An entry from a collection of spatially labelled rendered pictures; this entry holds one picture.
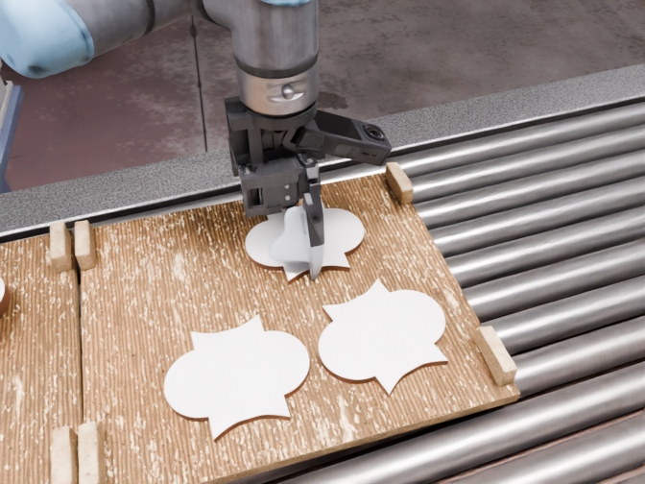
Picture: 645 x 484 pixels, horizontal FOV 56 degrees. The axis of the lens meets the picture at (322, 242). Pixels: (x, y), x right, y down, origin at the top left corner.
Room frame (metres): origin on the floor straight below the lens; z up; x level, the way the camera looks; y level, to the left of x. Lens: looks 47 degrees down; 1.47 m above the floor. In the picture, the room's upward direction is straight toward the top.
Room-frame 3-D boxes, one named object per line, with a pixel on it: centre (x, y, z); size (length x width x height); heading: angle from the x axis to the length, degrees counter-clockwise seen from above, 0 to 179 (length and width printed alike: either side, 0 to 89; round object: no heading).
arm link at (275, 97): (0.49, 0.04, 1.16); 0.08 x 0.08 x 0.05
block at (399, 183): (0.59, -0.10, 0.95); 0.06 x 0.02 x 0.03; 16
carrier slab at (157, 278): (0.41, 0.05, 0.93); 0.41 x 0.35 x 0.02; 106
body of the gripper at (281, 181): (0.49, 0.05, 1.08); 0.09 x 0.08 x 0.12; 106
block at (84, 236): (0.48, 0.28, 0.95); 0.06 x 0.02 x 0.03; 16
